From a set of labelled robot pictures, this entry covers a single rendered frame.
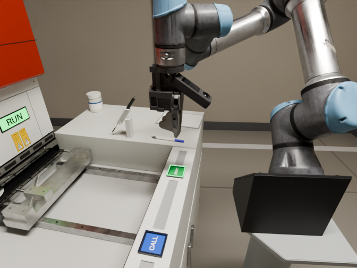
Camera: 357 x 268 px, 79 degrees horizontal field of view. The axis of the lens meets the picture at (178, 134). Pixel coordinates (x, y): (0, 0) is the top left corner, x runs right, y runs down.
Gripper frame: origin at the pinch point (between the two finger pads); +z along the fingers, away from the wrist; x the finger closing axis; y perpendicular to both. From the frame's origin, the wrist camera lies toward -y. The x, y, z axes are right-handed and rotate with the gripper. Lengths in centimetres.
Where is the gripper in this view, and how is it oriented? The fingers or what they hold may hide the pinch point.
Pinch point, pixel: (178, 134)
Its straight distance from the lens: 64.5
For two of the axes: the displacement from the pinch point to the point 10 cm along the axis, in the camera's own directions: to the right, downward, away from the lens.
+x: -1.9, 4.8, -8.5
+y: -9.8, -1.0, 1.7
